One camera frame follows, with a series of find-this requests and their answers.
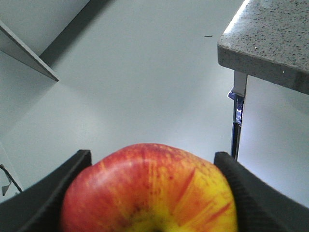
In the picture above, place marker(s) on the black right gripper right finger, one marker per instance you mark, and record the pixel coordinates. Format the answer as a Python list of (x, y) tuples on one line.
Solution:
[(260, 208)]

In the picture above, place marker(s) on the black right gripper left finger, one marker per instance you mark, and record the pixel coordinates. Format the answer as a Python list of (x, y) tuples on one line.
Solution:
[(37, 209)]

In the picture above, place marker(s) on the red yellow apple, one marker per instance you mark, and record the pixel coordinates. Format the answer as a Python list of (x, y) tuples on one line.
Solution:
[(149, 188)]

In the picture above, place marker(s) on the grey speckled kitchen counter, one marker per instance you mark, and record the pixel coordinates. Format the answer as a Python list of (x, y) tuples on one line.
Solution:
[(267, 39)]

